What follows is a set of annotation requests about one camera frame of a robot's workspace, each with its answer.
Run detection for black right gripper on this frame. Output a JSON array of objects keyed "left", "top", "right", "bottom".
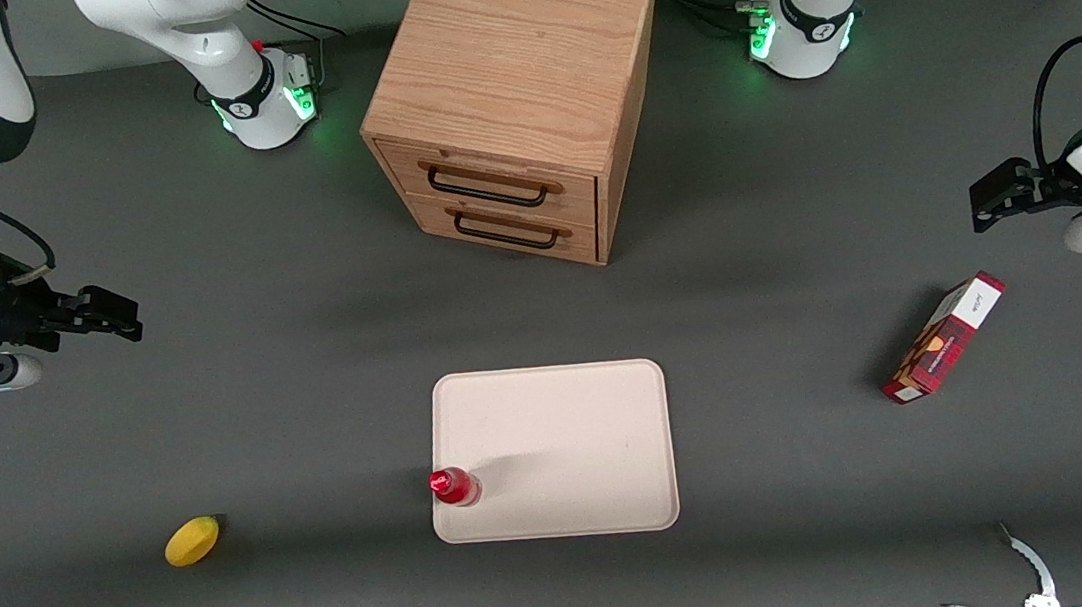
[{"left": 0, "top": 251, "right": 146, "bottom": 358}]

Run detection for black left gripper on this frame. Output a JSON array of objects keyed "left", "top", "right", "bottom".
[{"left": 966, "top": 150, "right": 1082, "bottom": 235}]

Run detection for red coke bottle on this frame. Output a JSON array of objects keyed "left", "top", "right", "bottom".
[{"left": 428, "top": 464, "right": 484, "bottom": 510}]

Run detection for white rectangular tray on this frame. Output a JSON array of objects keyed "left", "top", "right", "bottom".
[{"left": 417, "top": 352, "right": 683, "bottom": 555}]

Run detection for red plaid shortbread box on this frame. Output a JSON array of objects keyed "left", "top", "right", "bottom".
[{"left": 870, "top": 269, "right": 1019, "bottom": 407}]

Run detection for yellow banana-like object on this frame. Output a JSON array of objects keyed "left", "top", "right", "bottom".
[{"left": 162, "top": 514, "right": 225, "bottom": 569}]

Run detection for wooden drawer front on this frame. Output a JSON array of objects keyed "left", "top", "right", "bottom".
[
  {"left": 404, "top": 173, "right": 604, "bottom": 284},
  {"left": 376, "top": 117, "right": 603, "bottom": 250}
]

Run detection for black right base cables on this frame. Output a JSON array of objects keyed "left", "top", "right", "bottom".
[{"left": 246, "top": 0, "right": 353, "bottom": 98}]

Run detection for black drawer handle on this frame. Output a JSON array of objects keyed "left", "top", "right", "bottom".
[
  {"left": 425, "top": 147, "right": 565, "bottom": 220},
  {"left": 446, "top": 195, "right": 573, "bottom": 260}
]

